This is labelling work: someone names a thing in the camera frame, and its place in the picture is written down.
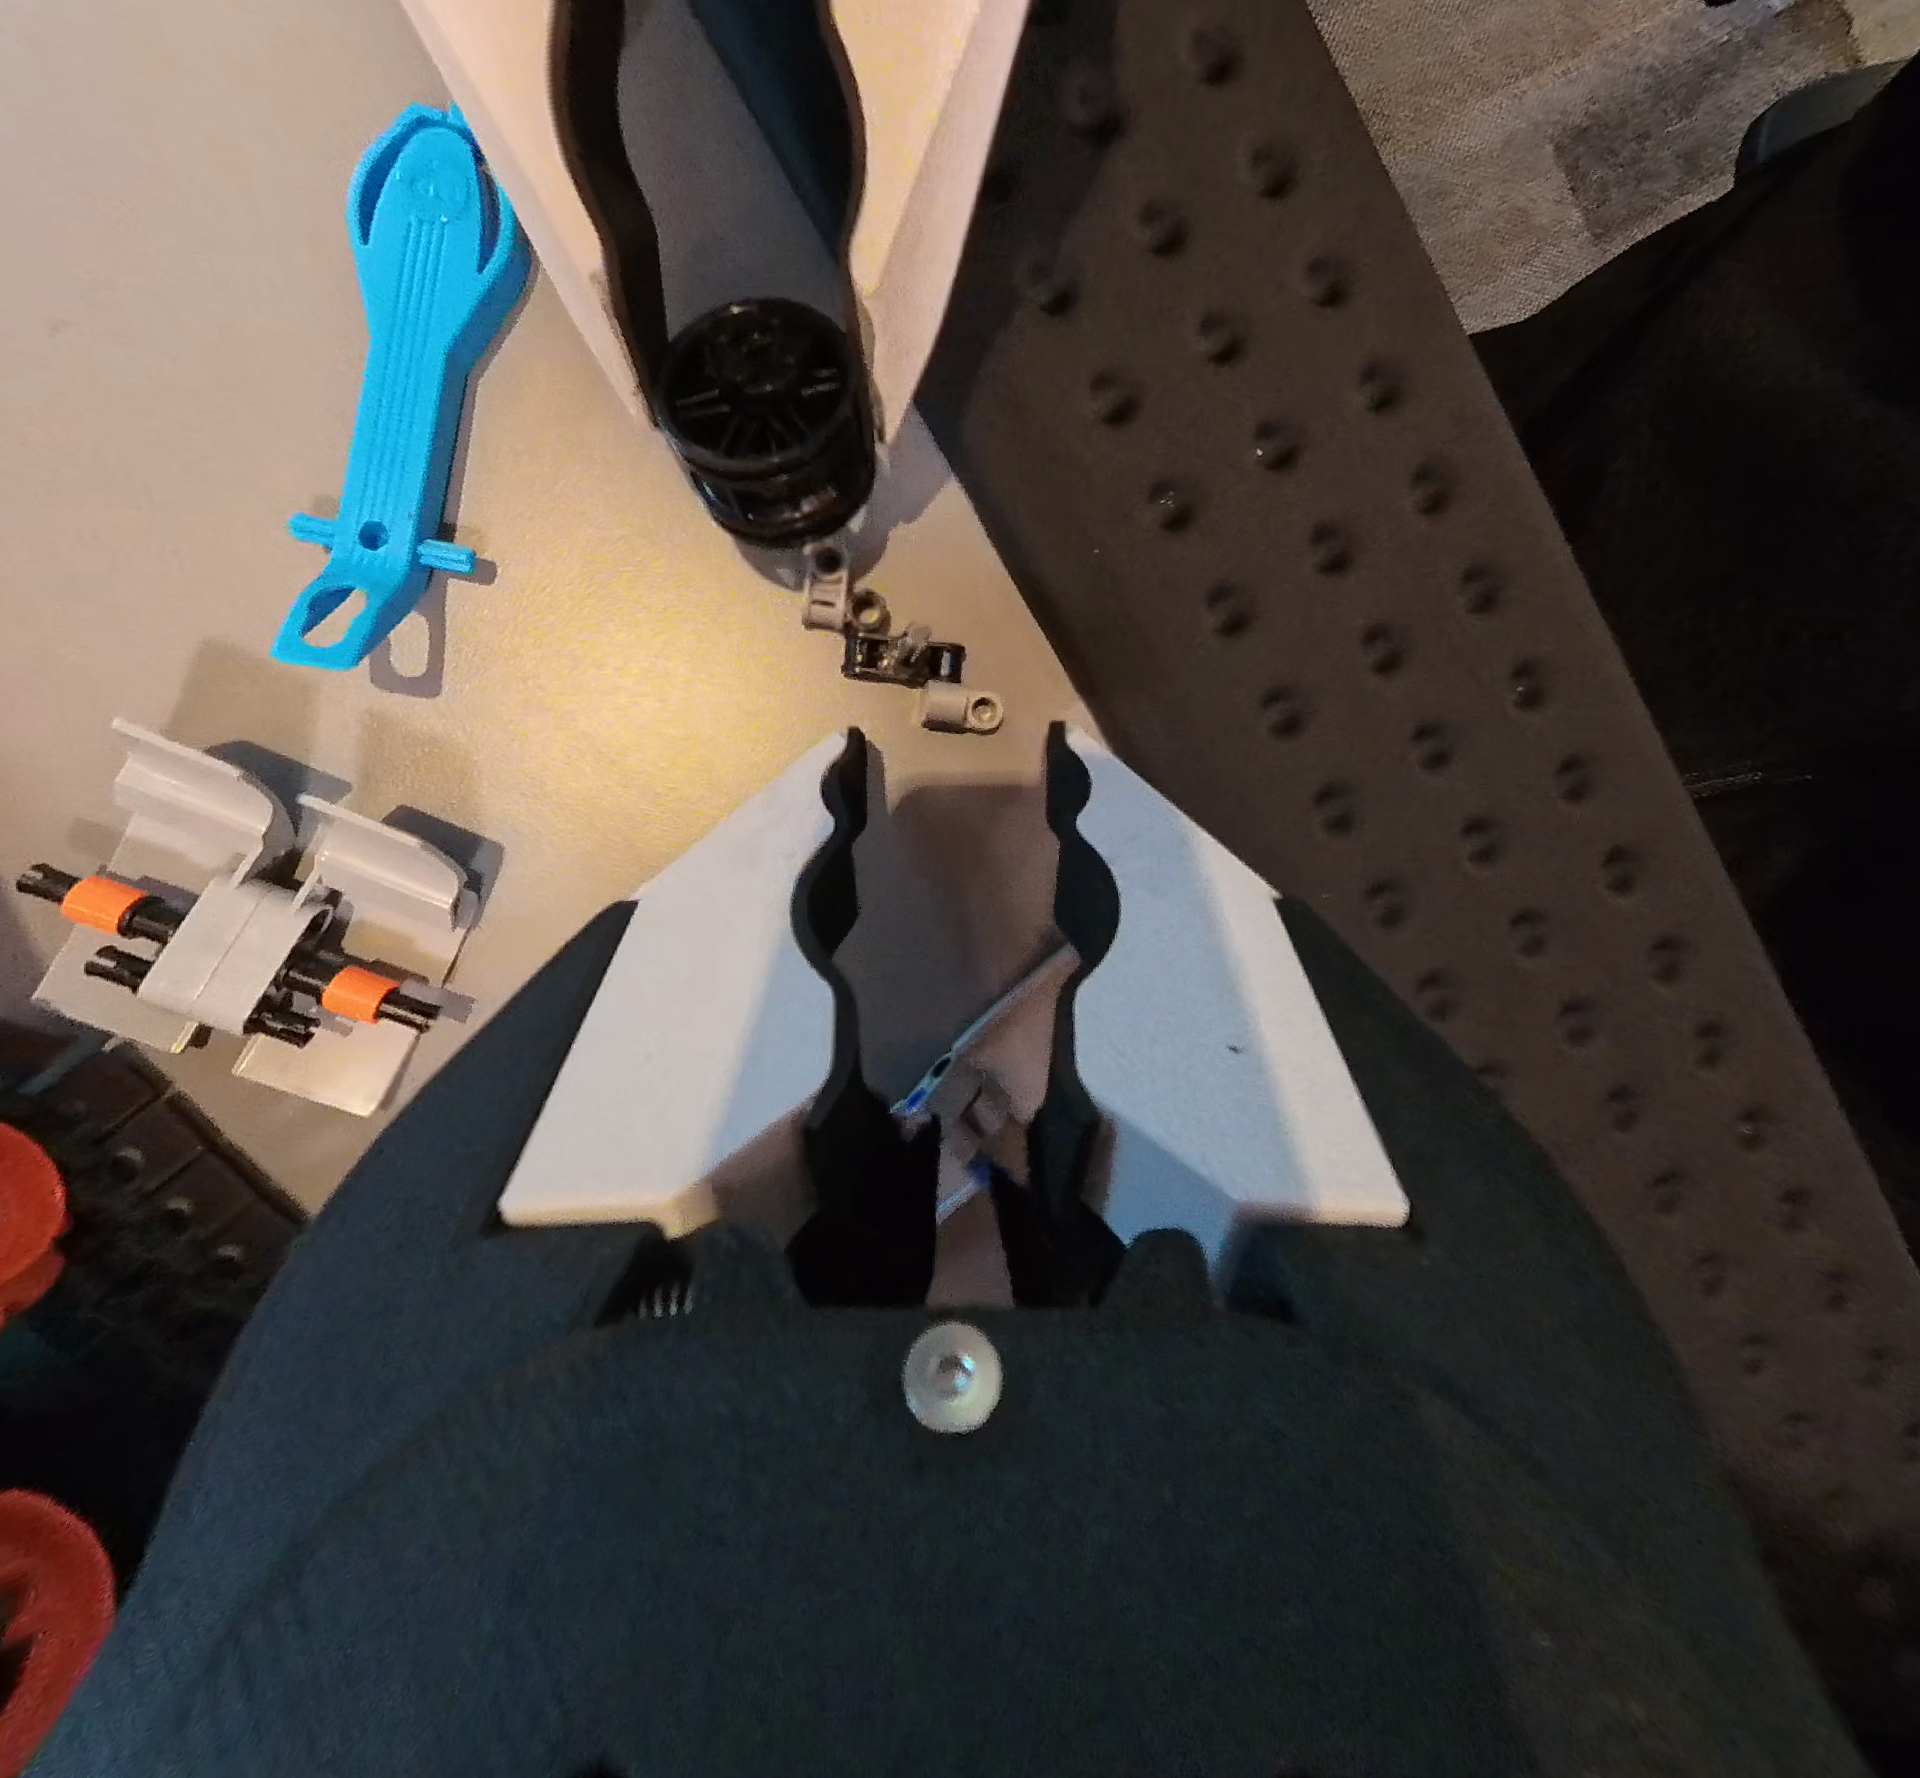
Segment small grey black connector assembly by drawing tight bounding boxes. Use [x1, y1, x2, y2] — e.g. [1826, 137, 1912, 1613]
[800, 540, 1006, 740]

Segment black perforated panel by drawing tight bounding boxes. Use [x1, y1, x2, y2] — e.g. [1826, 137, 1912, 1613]
[916, 0, 1920, 1735]

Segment grey panel assembly orange bushes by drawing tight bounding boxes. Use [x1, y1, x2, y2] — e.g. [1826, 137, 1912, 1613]
[18, 716, 491, 1116]

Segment grey curved panel blue stud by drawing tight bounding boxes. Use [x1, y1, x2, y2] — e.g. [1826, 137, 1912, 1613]
[892, 944, 1086, 1217]

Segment black toy wheel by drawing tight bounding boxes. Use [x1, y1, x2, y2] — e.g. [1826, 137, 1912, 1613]
[655, 296, 880, 551]

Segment blue brick separator tool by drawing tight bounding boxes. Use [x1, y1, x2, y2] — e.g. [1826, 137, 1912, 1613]
[271, 98, 537, 677]

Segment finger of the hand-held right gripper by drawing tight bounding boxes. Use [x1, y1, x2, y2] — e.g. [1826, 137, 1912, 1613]
[323, 0, 681, 425]
[809, 0, 1076, 449]

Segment grey orange tracked toy robot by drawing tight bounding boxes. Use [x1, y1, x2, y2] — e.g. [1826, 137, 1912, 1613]
[0, 1028, 310, 1727]

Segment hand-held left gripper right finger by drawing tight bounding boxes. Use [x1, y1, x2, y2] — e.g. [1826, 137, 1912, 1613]
[1036, 718, 1417, 1261]

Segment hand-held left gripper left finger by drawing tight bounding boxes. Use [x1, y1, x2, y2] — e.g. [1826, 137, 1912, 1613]
[498, 724, 910, 1231]

